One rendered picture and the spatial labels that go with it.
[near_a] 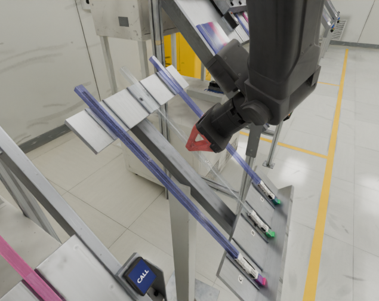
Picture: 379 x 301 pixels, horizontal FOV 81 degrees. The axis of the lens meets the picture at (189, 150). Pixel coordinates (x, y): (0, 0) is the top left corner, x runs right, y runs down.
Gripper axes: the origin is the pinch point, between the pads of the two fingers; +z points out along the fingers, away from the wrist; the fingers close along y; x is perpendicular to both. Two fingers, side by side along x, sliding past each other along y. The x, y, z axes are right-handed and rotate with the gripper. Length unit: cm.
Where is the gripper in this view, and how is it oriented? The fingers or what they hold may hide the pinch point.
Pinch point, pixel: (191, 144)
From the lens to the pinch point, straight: 48.3
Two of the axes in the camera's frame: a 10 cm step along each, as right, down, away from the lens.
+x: 6.6, 7.3, 1.6
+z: -6.2, 4.2, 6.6
